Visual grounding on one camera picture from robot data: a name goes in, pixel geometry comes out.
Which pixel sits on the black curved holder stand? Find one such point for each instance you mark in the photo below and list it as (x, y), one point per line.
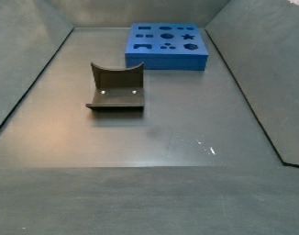
(119, 87)

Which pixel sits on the blue shape sorter block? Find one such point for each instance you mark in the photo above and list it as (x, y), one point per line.
(166, 46)

